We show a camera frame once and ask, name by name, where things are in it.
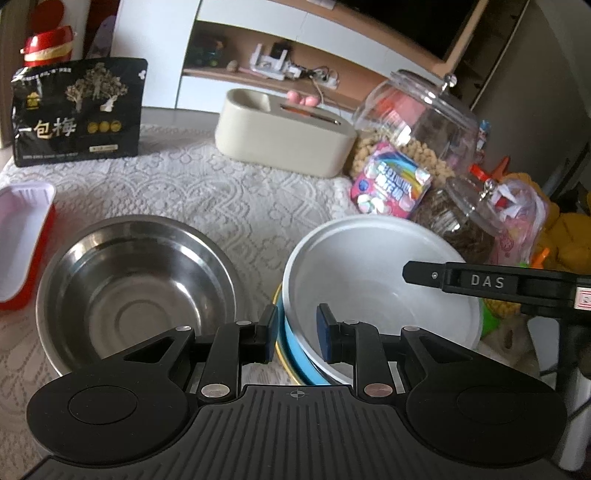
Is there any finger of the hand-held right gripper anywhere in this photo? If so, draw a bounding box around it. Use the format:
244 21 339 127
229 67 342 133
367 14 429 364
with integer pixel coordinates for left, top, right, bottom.
403 261 525 302

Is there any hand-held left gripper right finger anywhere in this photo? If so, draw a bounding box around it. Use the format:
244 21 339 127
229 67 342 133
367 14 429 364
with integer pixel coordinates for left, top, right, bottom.
316 302 476 402

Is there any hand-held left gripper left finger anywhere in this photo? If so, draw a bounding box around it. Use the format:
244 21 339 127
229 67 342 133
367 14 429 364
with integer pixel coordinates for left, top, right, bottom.
111 304 279 402

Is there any white bowl with yellow rim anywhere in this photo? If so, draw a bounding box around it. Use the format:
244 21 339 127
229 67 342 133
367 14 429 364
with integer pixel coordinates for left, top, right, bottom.
271 281 303 385

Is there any plain white bowl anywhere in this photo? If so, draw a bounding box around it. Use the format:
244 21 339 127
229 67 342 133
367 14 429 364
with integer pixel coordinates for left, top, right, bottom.
281 216 482 385

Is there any glass jar of seeds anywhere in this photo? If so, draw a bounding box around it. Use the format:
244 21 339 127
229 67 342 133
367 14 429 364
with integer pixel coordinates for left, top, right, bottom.
411 178 509 266

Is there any yellow plush toy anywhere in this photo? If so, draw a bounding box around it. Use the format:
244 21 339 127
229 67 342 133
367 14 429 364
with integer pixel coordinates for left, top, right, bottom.
538 173 591 273

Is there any clear plastic bag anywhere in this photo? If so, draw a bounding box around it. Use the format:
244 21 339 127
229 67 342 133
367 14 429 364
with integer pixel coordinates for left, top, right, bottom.
489 178 551 268

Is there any orange toy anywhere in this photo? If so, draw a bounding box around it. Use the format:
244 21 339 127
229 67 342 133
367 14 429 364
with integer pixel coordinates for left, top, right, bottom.
470 157 511 186

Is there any pink marshmallow bag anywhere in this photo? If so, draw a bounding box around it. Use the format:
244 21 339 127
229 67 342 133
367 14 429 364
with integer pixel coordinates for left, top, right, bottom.
349 141 433 220

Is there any stainless steel bowl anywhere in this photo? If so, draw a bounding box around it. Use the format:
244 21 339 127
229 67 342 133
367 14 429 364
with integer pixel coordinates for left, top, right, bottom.
36 215 245 377

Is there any large glass jar with lid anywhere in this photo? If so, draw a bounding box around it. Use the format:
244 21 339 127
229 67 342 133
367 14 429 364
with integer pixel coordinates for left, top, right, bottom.
348 69 481 185

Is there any cream tissue box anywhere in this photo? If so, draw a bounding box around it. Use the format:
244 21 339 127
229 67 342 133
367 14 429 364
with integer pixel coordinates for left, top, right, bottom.
215 89 358 178

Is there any white power strip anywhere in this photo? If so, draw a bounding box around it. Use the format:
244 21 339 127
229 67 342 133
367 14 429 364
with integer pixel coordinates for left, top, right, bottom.
295 67 341 89

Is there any black television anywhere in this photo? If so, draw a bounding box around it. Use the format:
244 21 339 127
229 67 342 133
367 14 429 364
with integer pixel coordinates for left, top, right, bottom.
332 0 490 63

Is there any white router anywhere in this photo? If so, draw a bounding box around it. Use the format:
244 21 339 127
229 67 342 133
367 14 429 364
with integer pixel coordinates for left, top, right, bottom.
252 42 297 79

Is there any red rectangular baking dish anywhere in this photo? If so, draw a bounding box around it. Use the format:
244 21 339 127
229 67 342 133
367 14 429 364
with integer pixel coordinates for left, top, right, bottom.
0 183 57 311

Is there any green toy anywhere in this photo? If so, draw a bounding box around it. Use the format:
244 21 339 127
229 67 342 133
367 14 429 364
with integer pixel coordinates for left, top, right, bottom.
191 39 225 65

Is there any black snack bag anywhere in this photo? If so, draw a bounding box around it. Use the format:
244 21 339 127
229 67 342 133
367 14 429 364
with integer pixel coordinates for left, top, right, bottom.
11 58 148 168

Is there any red lidded container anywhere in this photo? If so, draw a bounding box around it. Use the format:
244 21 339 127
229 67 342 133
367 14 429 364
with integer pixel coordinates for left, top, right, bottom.
21 24 77 68

